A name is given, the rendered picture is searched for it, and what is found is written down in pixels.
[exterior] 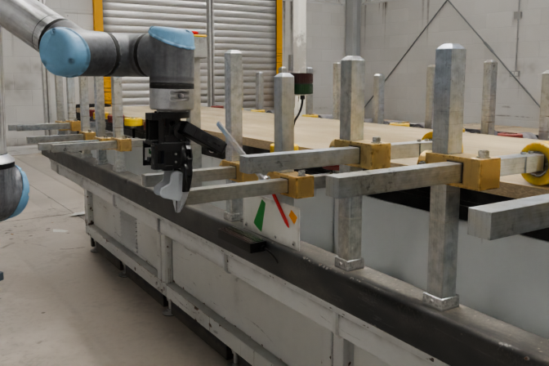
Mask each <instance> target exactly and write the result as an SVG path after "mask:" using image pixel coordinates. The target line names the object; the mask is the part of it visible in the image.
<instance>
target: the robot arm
mask: <svg viewBox="0 0 549 366"><path fill-rule="evenodd" d="M2 28H4V29H6V30H7V31H9V32H10V33H12V34H13V35H15V36H16V37H17V38H18V39H20V40H21V41H23V42H25V43H26V44H27V45H29V46H30V47H32V48H33V49H34V50H36V51H37V52H39V54H40V58H41V61H42V63H43V64H44V66H45V67H46V69H47V70H48V71H49V72H51V73H52V74H54V75H57V76H62V77H66V78H74V77H102V76H103V77H117V78H121V77H150V108H151V109H156V110H157V111H154V113H145V141H143V166H145V165H151V169H154V170H162V171H164V172H163V180H162V181H161V182H159V183H158V184H157V185H155V186H154V193H155V194H156V195H159V196H161V197H162V198H164V199H171V200H173V205H174V208H175V211H176V212H177V213H178V212H181V209H182V208H183V206H184V204H185V201H186V199H187V197H188V193H189V191H190V185H191V181H192V175H193V167H192V161H193V154H192V147H191V145H190V140H192V141H194V142H195V143H197V144H199V145H201V146H202V147H204V148H205V149H206V150H207V151H209V152H210V153H213V154H223V153H224V151H225V148H226V146H227V144H226V143H225V142H223V140H222V139H220V138H219V137H216V136H212V135H211V134H209V133H207V132H205V131H204V130H202V129H200V128H199V127H196V126H195V125H194V124H192V123H190V122H188V121H183V120H181V118H189V117H190V112H189V111H188V110H192V109H194V49H195V45H194V34H193V33H192V31H190V30H188V29H177V28H169V27H160V26H150V29H149V31H148V33H112V32H103V31H93V30H86V29H83V28H81V27H80V26H78V25H76V24H75V23H74V22H72V21H71V20H68V19H66V18H64V17H62V16H60V15H59V14H57V13H56V12H54V11H53V10H51V9H50V8H48V7H46V6H45V5H43V4H42V3H40V2H39V1H37V0H0V221H5V220H7V219H9V218H12V217H14V216H18V215H19V214H20V213H22V212H23V211H24V209H25V207H26V205H27V203H28V201H29V181H28V178H27V176H26V174H25V172H23V171H21V170H22V169H21V167H19V166H17V165H15V159H14V158H13V157H12V156H10V155H9V153H8V152H7V139H6V116H5V93H4V70H3V46H2ZM186 137H187V138H186ZM189 139H190V140H189ZM148 147H151V148H150V149H149V154H151V157H147V160H145V148H148ZM179 168H180V169H179Z"/></svg>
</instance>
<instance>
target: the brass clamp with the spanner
mask: <svg viewBox="0 0 549 366"><path fill-rule="evenodd" d="M267 176H269V177H270V179H276V178H283V179H286V180H288V192H287V193H281V194H282V195H286V196H288V197H291V198H295V199H303V198H309V197H314V176H312V175H308V174H306V176H298V172H283V173H282V172H268V174H267Z"/></svg>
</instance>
